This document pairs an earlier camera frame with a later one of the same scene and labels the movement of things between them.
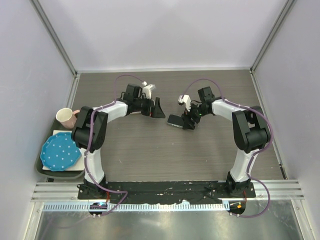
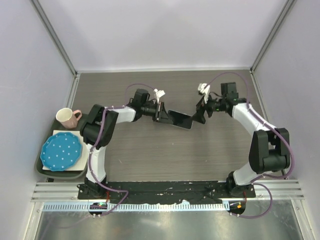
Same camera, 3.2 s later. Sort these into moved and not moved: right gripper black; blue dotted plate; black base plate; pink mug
Moved: right gripper black
Not moved: blue dotted plate; black base plate; pink mug
